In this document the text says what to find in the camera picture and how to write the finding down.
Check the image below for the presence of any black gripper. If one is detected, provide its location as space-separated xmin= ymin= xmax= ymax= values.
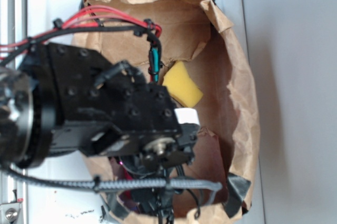
xmin=123 ymin=155 xmax=190 ymax=224

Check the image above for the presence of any red paper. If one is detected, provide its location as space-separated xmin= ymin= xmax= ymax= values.
xmin=109 ymin=157 xmax=137 ymax=211

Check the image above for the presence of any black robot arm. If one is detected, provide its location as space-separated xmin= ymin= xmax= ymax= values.
xmin=1 ymin=43 xmax=200 ymax=223

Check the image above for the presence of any yellow sponge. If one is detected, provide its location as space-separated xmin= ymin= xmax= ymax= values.
xmin=163 ymin=61 xmax=203 ymax=108

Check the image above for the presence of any brown paper bag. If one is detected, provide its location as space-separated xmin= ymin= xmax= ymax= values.
xmin=82 ymin=0 xmax=260 ymax=223

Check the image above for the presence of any grey braided cable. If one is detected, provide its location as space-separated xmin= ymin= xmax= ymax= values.
xmin=0 ymin=163 xmax=223 ymax=206

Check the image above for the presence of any red wire bundle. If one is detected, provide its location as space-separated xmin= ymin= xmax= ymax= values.
xmin=0 ymin=5 xmax=163 ymax=83

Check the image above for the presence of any silver corner bracket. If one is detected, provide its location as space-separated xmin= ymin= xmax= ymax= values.
xmin=1 ymin=202 xmax=23 ymax=224

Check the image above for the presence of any aluminium frame rail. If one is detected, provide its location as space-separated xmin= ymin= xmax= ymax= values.
xmin=1 ymin=0 xmax=28 ymax=223

